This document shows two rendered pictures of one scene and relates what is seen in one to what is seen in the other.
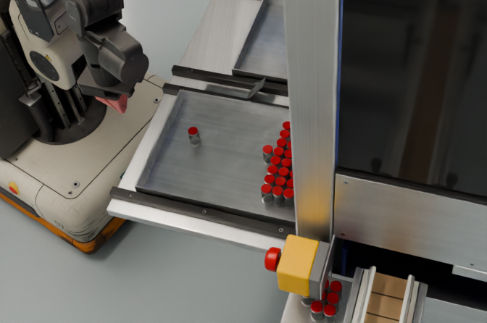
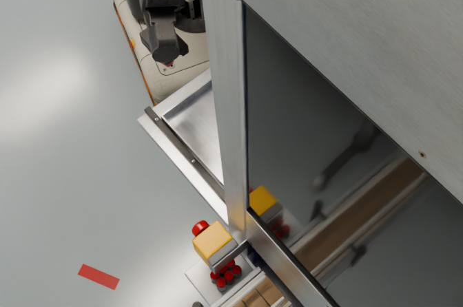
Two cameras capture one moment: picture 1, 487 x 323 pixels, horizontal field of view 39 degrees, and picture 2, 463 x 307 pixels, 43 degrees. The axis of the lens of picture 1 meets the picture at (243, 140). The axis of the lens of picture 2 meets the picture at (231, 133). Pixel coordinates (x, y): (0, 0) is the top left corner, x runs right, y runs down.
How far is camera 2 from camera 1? 0.42 m
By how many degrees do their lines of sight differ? 18
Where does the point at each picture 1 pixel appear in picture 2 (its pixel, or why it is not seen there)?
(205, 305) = not seen: hidden behind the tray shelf
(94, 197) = (178, 82)
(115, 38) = (162, 26)
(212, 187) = (212, 146)
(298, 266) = (206, 246)
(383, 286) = (266, 290)
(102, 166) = (197, 62)
